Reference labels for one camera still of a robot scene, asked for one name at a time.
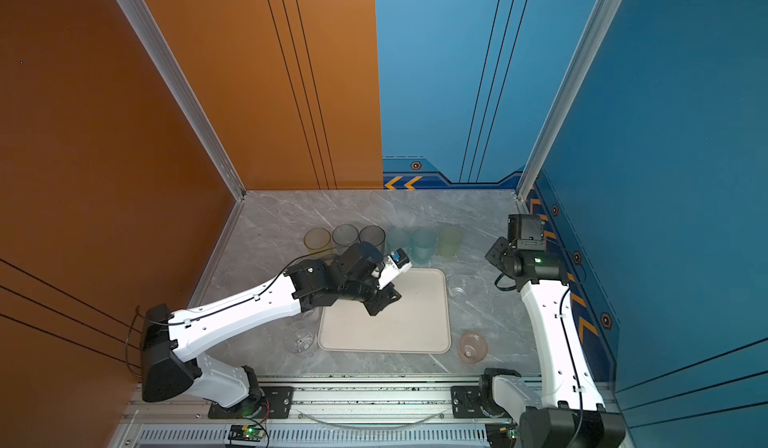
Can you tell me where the right green circuit board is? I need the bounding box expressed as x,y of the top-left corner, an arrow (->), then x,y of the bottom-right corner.
485,423 -> 519,448

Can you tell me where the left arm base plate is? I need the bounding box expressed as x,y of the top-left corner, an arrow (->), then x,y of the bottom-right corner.
207,386 -> 294,421

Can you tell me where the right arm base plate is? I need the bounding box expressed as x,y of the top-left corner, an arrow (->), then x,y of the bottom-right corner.
450,386 -> 498,419

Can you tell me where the left green circuit board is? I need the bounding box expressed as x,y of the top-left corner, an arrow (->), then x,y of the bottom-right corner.
226,424 -> 269,447

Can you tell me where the clear faceted glass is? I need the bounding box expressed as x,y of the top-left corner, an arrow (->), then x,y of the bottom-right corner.
284,322 -> 317,356

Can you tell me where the aluminium corner post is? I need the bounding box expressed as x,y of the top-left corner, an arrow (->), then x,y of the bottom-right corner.
97,0 -> 247,202
515,0 -> 623,202

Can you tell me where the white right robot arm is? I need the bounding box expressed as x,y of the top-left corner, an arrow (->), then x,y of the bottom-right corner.
480,214 -> 627,447

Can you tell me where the clear small glass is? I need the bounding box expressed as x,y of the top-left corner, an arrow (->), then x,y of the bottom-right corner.
447,275 -> 477,304

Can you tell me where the light green tall cup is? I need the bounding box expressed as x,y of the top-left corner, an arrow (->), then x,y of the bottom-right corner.
437,225 -> 464,258

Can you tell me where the dark grey tall cup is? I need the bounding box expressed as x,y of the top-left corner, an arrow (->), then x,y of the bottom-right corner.
359,225 -> 386,253

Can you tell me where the blue-grey tall plastic cup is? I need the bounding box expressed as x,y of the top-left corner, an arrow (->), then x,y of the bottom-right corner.
332,224 -> 359,255

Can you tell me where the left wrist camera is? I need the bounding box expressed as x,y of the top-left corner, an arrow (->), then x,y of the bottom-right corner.
374,249 -> 412,290

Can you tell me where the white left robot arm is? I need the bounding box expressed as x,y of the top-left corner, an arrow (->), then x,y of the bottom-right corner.
140,242 -> 412,418

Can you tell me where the teal tall cup left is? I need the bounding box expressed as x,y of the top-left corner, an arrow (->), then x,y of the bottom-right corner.
386,228 -> 411,254

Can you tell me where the white rectangular tray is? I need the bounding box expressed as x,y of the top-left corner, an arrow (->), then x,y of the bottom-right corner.
318,268 -> 451,354

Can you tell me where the teal tall cup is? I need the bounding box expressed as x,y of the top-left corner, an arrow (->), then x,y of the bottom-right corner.
386,228 -> 411,254
411,228 -> 438,265

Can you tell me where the yellow tall plastic cup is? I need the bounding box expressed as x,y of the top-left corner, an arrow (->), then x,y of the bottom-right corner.
303,228 -> 334,259

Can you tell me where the right aluminium corner post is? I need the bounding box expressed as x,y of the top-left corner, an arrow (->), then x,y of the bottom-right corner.
515,0 -> 623,202

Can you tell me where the teal tall cup right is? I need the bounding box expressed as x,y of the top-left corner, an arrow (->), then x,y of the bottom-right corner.
411,228 -> 438,265

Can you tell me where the left aluminium corner post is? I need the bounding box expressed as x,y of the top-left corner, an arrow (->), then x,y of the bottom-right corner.
97,0 -> 247,202

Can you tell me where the green circuit board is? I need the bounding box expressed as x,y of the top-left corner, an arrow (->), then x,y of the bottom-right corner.
226,424 -> 269,447
485,423 -> 519,448

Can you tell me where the aluminium frame rail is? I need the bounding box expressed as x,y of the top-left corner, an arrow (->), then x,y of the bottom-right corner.
119,375 -> 480,425

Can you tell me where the pink small glass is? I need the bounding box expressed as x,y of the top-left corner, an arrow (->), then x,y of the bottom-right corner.
458,332 -> 489,364

